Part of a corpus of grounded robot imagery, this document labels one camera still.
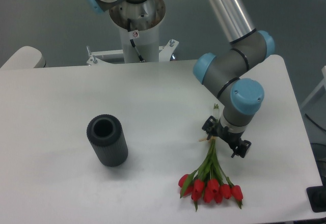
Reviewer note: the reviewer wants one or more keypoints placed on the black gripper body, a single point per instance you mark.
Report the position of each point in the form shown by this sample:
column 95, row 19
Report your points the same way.
column 213, row 127

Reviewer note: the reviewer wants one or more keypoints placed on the red tulip bouquet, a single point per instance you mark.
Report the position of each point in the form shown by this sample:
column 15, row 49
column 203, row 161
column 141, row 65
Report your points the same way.
column 209, row 182

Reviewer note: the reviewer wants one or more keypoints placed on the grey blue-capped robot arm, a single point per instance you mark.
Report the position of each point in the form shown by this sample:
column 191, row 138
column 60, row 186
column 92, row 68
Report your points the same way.
column 222, row 76

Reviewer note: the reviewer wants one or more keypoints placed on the black clamp at table edge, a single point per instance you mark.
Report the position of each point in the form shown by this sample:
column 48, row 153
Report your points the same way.
column 316, row 196

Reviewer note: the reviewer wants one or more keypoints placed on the dark grey ribbed vase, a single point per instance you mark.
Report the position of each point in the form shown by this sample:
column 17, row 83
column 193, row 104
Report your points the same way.
column 105, row 134

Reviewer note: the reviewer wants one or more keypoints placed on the white chair armrest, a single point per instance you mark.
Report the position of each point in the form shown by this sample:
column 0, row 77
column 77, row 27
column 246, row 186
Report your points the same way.
column 26, row 57

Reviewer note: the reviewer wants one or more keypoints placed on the white pedestal base frame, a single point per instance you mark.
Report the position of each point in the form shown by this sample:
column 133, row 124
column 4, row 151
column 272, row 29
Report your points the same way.
column 134, row 53

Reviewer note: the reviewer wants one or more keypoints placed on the white furniture frame right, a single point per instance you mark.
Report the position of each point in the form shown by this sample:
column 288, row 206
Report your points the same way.
column 315, row 94

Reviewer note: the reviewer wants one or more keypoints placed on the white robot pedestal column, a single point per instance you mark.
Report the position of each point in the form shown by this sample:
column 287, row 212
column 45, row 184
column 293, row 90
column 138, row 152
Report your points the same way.
column 139, row 22

